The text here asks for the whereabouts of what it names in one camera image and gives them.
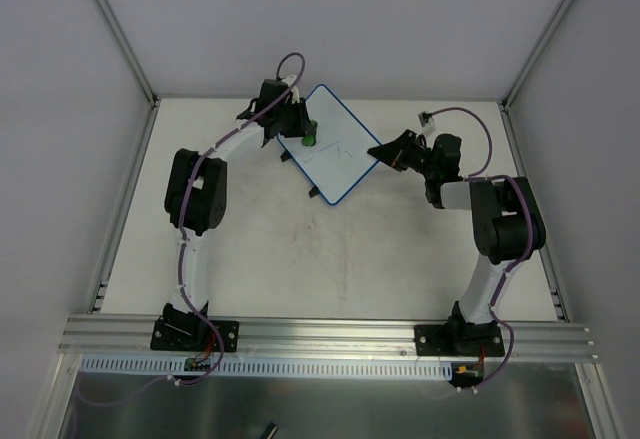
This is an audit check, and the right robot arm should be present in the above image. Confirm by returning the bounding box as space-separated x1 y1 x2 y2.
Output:
367 130 546 357

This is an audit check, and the blue framed whiteboard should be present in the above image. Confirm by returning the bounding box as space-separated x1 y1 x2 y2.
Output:
277 84 381 206

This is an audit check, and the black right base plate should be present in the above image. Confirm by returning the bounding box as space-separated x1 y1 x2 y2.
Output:
413 322 505 358

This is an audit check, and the aluminium front rail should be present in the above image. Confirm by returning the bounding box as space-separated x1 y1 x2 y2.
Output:
58 314 600 363

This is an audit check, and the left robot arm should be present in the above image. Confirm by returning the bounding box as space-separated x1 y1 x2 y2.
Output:
150 75 317 352

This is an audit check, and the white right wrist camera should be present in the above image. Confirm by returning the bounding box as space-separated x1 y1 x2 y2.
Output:
418 111 436 137

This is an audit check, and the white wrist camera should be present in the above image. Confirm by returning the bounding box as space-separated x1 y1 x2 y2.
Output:
418 111 436 137
281 74 301 104

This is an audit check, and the left aluminium frame post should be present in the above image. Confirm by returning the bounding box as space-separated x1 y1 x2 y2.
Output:
92 0 157 105

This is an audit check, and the right aluminium side rail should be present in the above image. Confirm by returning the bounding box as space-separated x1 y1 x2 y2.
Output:
499 103 571 323

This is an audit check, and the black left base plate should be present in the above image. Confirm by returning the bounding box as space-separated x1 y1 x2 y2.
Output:
150 318 240 353

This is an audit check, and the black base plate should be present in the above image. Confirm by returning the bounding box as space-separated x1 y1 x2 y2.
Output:
150 318 240 353
413 322 505 358

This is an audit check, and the slotted cable duct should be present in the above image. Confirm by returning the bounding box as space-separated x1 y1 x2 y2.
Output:
79 355 453 381

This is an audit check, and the green whiteboard eraser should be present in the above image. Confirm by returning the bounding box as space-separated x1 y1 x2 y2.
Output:
301 120 318 147

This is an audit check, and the right aluminium frame post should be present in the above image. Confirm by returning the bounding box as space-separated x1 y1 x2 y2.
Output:
501 0 577 112

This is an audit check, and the small black object at bottom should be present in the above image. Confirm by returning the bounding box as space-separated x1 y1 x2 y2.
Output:
260 422 278 439

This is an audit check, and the aluminium side rail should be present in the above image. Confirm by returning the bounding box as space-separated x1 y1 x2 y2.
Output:
499 103 571 323
83 99 160 314

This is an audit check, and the left aluminium side rail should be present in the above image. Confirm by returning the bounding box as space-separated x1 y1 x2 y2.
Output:
83 99 160 314

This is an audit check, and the aluminium frame post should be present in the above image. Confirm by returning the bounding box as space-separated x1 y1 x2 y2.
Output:
92 0 157 105
501 0 577 112

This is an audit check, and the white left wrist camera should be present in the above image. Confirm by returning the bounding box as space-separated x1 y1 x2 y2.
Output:
281 74 301 104

